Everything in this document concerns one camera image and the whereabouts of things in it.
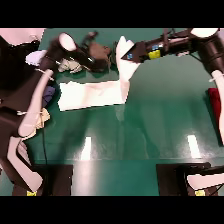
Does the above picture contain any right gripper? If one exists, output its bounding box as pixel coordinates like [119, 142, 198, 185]
[132, 37, 167, 64]

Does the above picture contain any white garment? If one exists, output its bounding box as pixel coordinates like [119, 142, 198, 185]
[57, 35, 142, 113]

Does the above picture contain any brown garment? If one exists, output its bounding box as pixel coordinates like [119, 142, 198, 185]
[87, 41, 112, 65]

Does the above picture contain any cream garment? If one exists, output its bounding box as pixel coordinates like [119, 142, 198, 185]
[57, 58, 84, 75]

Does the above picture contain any red garment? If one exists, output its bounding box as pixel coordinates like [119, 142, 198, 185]
[207, 86, 224, 129]

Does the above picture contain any blue garment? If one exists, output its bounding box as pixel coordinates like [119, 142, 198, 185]
[41, 85, 57, 108]

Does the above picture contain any pale lilac garment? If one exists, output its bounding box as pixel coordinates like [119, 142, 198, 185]
[25, 49, 48, 67]

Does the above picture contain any yellow garment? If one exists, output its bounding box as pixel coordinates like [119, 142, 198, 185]
[20, 107, 52, 141]

